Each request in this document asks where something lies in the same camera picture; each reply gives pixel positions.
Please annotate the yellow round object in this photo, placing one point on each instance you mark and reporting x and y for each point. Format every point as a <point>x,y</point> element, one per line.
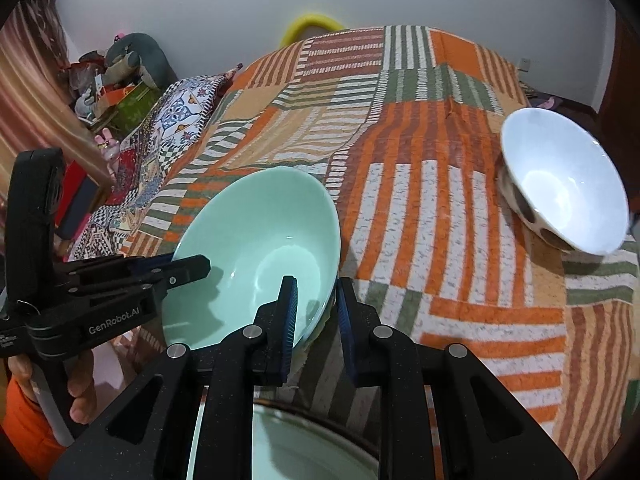
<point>306,22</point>

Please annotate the patterned pillow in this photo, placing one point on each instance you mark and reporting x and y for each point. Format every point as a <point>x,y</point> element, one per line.
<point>173,128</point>

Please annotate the mint green plate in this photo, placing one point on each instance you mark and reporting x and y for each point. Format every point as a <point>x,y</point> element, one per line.
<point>279,441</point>

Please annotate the brown wooden door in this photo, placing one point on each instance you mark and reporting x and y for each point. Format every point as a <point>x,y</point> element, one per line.
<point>619,111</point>

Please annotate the grey plush toy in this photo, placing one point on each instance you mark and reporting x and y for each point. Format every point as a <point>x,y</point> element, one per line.
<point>138,55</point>

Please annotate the pink toy figure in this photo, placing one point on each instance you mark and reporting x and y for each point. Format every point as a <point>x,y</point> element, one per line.
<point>109,148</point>

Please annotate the mint green bowl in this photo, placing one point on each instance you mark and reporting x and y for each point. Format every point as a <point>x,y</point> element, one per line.
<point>259,229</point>

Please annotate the red box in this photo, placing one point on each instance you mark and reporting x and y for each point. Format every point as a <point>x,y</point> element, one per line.
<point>79,192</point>

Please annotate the left hand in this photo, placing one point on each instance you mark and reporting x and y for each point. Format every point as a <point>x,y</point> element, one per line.
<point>80,384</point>

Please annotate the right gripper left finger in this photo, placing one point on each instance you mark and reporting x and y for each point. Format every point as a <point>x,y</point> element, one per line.
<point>190,413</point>

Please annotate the striped patchwork bedspread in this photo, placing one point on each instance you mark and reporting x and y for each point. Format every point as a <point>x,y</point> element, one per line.
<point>401,125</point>

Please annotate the orange sleeve forearm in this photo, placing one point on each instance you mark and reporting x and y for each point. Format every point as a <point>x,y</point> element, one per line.
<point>29,432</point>

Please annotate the green box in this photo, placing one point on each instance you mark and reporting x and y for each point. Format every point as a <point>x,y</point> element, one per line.
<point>132,109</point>

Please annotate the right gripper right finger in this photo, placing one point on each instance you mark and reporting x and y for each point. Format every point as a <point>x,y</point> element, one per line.
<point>443,413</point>

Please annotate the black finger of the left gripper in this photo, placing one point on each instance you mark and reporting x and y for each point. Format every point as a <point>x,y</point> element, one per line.
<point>178,272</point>

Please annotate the white spotted bowl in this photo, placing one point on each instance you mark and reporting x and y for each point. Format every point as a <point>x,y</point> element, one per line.
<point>561,183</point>

